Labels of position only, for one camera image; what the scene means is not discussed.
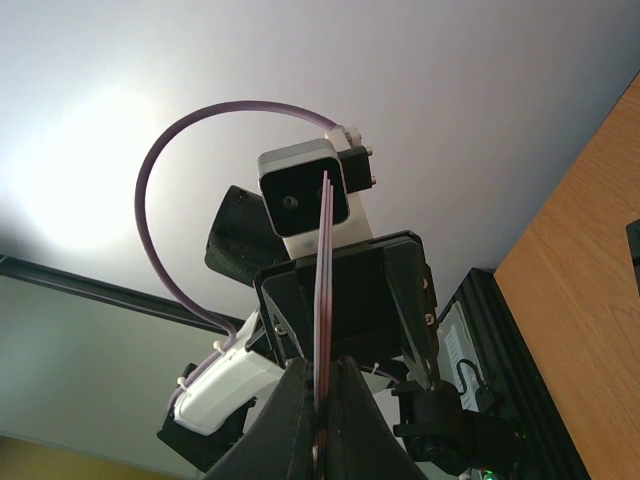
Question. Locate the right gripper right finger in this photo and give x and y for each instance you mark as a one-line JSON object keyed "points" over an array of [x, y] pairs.
{"points": [[360, 443]]}

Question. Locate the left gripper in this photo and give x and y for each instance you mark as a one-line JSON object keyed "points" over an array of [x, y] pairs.
{"points": [[383, 306]]}

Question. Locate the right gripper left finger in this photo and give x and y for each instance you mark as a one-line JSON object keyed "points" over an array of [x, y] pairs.
{"points": [[279, 443]]}

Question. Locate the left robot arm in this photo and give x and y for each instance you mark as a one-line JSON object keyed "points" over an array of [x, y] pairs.
{"points": [[217, 402]]}

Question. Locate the red white credit card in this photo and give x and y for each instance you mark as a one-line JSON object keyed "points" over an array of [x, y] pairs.
{"points": [[323, 313]]}

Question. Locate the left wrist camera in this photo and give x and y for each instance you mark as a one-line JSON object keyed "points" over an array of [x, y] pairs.
{"points": [[291, 179]]}

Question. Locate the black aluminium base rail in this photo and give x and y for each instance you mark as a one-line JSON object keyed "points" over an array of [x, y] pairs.
{"points": [[504, 380]]}

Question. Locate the left black frame post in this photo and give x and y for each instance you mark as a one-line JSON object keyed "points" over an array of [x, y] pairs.
{"points": [[102, 292]]}

